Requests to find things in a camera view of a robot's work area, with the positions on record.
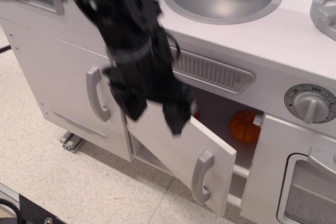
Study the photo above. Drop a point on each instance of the orange toy pumpkin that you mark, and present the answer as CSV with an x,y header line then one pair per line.
x,y
242,126

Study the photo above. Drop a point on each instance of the silver cabinet door handle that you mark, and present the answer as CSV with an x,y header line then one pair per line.
x,y
203,164

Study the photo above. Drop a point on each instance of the silver vent grille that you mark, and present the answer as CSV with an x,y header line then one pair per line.
x,y
214,73

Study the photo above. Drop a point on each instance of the white cabinet door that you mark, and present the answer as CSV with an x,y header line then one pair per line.
x,y
153,142

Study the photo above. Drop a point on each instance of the white fridge door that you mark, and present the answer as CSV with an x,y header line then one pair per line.
x,y
56,73

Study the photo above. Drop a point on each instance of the silver timer knob dial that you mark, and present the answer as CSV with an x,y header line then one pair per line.
x,y
311,103

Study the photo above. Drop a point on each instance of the aluminium extrusion bar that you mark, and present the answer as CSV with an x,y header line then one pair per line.
x,y
72,142

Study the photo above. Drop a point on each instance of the aluminium frame rail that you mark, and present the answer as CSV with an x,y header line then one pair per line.
x,y
9,195

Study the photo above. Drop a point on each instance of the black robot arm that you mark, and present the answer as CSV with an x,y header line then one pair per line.
x,y
125,23

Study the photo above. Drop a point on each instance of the silver toy faucet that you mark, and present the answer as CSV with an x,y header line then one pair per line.
x,y
322,14

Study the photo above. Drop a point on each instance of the toy salmon sushi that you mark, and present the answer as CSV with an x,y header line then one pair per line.
x,y
196,115

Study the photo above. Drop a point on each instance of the silver oven door handle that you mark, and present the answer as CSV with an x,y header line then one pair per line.
x,y
322,160

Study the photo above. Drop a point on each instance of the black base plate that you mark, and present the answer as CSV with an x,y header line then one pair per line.
x,y
34,213

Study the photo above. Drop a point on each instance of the silver fridge emblem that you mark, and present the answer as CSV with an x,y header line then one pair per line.
x,y
80,125

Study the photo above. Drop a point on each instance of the silver fridge door handle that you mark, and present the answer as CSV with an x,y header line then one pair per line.
x,y
93,77

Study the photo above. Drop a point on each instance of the white toy kitchen cabinet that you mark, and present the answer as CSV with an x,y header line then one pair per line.
x,y
282,49

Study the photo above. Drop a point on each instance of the toy oven door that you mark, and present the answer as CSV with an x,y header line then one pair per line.
x,y
307,194

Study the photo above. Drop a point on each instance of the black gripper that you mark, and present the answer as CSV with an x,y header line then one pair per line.
x,y
145,73

